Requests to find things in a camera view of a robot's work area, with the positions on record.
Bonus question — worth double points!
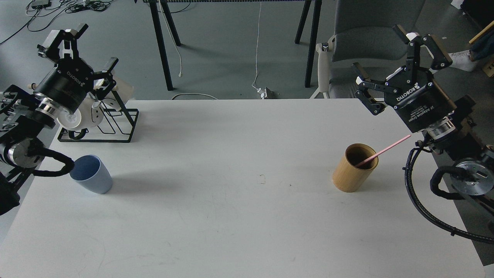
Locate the wooden stick at right edge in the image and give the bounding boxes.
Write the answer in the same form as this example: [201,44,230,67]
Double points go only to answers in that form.
[468,21,494,44]

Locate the pink chopstick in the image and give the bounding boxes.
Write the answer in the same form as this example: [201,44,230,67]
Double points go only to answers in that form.
[355,134,411,168]

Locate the white hanging cable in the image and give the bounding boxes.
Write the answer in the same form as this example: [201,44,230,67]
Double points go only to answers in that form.
[252,2,263,91]

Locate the blue plastic cup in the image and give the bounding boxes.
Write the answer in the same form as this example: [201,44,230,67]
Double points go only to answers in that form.
[69,154,113,194]

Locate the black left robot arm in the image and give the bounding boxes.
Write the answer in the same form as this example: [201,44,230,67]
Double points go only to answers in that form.
[0,24,118,214]

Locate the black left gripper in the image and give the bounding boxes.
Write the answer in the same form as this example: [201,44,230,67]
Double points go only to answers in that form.
[34,24,119,112]

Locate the white mug on rack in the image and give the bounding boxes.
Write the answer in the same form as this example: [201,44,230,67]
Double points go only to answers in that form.
[57,97,120,131]

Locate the black table frame legs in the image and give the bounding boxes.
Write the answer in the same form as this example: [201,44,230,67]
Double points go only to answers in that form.
[136,0,323,92]

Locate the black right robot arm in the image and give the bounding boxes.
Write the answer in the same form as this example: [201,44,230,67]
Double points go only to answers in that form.
[352,25,493,244]

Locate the black wire cup rack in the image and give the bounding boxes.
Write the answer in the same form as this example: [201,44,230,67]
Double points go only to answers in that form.
[57,92,139,144]

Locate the grey office chair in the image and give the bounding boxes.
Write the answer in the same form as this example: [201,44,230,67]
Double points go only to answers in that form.
[311,0,425,98]

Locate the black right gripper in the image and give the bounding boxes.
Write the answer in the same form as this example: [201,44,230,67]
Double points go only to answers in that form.
[352,25,456,133]

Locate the black cable bundle on floor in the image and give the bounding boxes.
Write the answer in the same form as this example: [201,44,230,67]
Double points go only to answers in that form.
[0,0,114,46]

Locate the bamboo cylinder holder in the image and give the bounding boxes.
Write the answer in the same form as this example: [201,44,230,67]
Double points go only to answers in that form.
[332,144,378,192]

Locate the white cable on floor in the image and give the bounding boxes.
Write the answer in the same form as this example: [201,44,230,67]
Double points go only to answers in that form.
[171,93,219,100]

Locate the white sneaker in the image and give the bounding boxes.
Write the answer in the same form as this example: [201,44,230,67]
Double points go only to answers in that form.
[449,50,479,72]

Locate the white power adapter on floor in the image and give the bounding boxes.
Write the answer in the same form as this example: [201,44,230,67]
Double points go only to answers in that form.
[257,87,276,100]

